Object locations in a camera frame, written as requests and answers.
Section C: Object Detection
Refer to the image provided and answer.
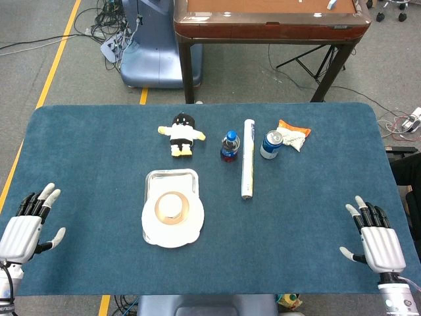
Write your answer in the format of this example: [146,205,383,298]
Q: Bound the white power adapter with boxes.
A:
[401,107,421,134]

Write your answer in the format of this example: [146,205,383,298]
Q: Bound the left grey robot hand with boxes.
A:
[0,182,66,264]

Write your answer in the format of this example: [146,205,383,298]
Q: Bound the yellow toy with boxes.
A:
[276,294,303,310]

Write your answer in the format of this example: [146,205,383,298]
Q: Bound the blue white drink can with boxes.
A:
[259,130,284,161]

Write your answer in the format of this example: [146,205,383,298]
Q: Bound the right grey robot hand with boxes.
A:
[339,195,407,275]

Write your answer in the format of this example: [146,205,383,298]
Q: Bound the black wheeled office chair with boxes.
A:
[366,0,409,23]

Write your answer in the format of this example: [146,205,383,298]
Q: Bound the cream bowl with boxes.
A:
[154,191,192,228]

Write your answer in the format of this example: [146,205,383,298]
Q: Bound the white cling film roll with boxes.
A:
[241,118,257,201]

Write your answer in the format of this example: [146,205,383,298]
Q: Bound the white round plate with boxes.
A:
[141,192,205,249]

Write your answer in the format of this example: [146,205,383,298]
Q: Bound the black seat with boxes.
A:
[386,146,421,231]

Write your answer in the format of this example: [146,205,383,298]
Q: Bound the penguin plush toy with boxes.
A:
[157,113,207,158]

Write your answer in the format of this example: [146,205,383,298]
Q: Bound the silver metal tray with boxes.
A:
[143,169,201,246]

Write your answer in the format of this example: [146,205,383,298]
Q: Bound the blue grey machine base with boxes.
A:
[120,0,203,89]

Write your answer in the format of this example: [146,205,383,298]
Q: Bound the black tripod stand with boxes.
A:
[275,44,347,83]

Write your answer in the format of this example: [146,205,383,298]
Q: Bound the crumpled orange white snack bag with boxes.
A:
[275,119,312,153]

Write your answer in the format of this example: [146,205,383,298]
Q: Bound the brown mahjong table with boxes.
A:
[173,0,372,105]

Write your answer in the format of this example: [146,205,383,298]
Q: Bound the blue grey robot torso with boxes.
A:
[136,294,280,316]

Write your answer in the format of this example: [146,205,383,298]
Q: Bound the grey power strip with cables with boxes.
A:
[74,0,139,72]

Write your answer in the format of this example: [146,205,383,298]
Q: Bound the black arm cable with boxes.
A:
[0,261,16,307]

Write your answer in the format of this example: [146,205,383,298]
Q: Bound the blue felt table mat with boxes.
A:
[0,102,416,296]

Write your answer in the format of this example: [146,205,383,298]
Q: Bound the blue cap cola bottle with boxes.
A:
[220,130,241,164]

